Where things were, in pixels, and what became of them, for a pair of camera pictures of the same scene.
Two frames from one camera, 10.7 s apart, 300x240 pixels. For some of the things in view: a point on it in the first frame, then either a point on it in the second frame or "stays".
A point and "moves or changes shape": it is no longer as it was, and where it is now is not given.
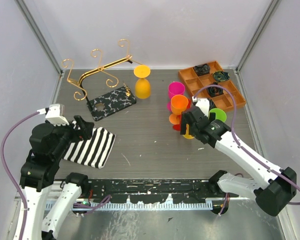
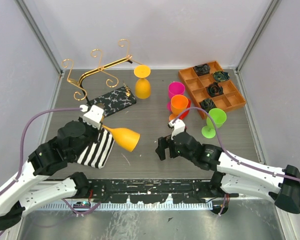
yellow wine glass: [187, 135] moves or changes shape
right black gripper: [183, 123] -> [163, 143]
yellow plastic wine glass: [142, 86] stays
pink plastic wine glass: [175, 88] stays
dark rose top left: [202, 69] stays
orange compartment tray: [210, 81] stays
